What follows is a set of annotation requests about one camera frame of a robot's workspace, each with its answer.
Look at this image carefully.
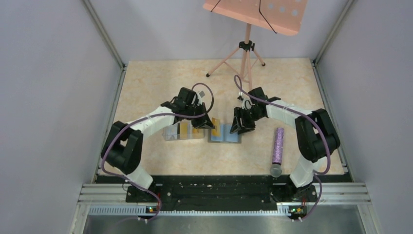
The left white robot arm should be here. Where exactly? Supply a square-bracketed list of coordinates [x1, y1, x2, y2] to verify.
[100, 87, 215, 203]

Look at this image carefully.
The clear plastic card box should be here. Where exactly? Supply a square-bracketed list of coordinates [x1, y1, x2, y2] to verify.
[162, 121, 205, 141]

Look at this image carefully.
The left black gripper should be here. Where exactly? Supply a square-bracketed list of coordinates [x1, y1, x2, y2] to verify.
[185, 102, 215, 129]

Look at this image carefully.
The purple glitter microphone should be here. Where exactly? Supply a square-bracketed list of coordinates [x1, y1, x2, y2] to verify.
[270, 127, 284, 178]

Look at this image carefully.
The pink music stand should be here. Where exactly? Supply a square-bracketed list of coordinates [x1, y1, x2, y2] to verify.
[203, 0, 311, 89]

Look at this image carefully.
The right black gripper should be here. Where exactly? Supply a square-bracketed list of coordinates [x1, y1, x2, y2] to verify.
[230, 106, 264, 135]

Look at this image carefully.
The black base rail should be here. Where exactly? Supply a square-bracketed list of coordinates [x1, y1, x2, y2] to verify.
[95, 175, 352, 214]

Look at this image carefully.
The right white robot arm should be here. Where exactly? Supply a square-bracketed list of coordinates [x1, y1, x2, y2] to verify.
[230, 87, 340, 201]

